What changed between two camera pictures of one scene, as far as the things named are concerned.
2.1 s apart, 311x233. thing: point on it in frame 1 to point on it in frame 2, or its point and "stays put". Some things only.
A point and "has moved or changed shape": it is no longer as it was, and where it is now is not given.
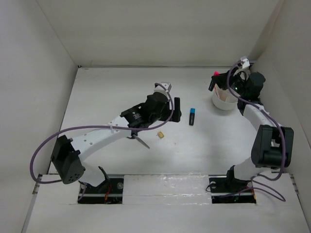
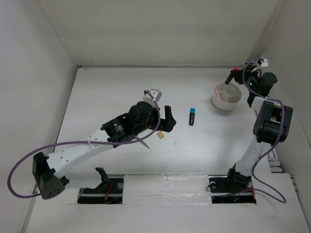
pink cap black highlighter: (216, 73) has moved or changed shape
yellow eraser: (161, 134) stays put
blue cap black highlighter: (191, 119) stays put
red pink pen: (216, 91) stays put
